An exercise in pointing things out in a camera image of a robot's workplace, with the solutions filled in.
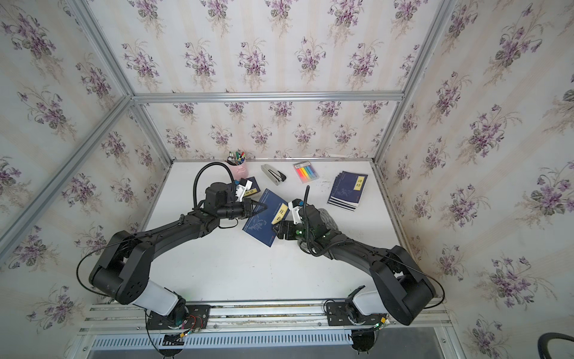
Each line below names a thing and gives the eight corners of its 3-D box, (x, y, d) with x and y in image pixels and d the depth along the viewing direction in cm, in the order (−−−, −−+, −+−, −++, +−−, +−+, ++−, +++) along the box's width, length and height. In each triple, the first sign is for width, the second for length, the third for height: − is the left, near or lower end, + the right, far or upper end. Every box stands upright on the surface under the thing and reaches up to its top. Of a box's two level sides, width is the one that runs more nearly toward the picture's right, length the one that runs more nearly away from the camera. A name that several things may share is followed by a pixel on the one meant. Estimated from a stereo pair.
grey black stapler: (258, 170, 118) (258, 167, 116) (268, 164, 122) (268, 161, 120) (277, 186, 111) (277, 183, 110) (287, 178, 115) (287, 175, 113)
